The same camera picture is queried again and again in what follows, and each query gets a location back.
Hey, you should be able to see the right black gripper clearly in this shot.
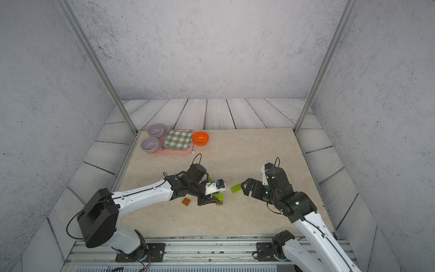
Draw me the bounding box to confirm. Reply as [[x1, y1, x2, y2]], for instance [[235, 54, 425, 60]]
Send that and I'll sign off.
[[241, 177, 280, 206]]

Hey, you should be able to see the long lime lego plate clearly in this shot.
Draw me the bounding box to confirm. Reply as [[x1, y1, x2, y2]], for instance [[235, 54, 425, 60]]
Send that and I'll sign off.
[[230, 184, 242, 193]]

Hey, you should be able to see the brown lego brick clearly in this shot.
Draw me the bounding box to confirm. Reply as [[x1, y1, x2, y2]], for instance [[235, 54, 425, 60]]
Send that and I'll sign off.
[[182, 198, 191, 206]]

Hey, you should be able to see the long lime lego brick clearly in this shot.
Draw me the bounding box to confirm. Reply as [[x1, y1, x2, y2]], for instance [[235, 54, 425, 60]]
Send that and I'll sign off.
[[214, 193, 224, 202]]

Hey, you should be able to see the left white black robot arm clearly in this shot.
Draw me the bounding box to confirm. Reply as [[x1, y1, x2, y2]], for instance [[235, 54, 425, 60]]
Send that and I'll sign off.
[[73, 163, 225, 260]]

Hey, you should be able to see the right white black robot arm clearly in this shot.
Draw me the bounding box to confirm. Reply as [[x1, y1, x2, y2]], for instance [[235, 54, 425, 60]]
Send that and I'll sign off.
[[241, 163, 359, 272]]

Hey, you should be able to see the green checkered cloth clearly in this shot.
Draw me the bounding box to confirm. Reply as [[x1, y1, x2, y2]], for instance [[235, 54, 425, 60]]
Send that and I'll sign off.
[[163, 130, 193, 151]]

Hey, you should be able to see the pink tray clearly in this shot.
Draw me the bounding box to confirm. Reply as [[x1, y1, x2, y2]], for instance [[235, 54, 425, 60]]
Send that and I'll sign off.
[[153, 132, 195, 155]]

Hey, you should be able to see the orange bowl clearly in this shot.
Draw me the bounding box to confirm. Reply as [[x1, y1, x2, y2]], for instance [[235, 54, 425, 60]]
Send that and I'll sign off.
[[192, 131, 210, 146]]

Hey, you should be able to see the front lavender bowl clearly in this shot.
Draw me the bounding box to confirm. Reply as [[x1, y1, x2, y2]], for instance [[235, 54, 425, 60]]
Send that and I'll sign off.
[[140, 137, 160, 154]]

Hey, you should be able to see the lavender bowl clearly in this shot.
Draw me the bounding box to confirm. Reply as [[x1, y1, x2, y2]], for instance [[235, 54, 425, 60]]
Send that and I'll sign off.
[[140, 137, 160, 154], [147, 124, 166, 138]]

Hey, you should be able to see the rear lavender bowl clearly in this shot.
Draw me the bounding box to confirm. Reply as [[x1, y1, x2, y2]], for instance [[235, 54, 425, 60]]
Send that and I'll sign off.
[[147, 124, 166, 138]]

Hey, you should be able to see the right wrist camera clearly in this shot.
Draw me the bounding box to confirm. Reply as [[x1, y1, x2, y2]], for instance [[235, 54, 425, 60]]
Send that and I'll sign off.
[[261, 163, 275, 186]]

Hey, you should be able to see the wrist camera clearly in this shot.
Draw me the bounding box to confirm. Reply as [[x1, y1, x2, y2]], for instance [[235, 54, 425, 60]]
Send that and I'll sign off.
[[261, 163, 275, 186], [205, 179, 226, 196]]

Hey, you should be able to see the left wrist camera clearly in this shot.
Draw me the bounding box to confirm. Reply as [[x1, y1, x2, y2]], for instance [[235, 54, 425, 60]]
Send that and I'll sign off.
[[205, 179, 226, 196]]

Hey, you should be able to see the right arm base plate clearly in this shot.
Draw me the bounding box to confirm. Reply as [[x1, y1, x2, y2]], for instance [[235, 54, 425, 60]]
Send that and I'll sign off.
[[253, 242, 282, 262]]

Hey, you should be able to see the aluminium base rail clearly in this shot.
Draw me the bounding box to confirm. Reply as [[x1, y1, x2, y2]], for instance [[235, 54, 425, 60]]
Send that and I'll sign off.
[[62, 235, 299, 272]]

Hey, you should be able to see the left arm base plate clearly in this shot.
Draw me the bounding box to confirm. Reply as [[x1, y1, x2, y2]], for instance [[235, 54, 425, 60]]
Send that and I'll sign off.
[[115, 243, 166, 262]]

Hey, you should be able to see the right aluminium frame post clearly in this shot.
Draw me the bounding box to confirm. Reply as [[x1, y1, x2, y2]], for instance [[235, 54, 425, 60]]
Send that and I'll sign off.
[[293, 0, 357, 135]]

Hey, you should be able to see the aluminium frame post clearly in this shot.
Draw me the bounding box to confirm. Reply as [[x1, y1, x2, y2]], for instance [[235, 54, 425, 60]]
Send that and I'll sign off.
[[55, 0, 138, 136], [293, 0, 357, 135]]

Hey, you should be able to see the left aluminium frame post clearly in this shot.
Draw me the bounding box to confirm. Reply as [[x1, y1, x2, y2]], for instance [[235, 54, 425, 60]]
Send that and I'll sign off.
[[55, 0, 138, 136]]

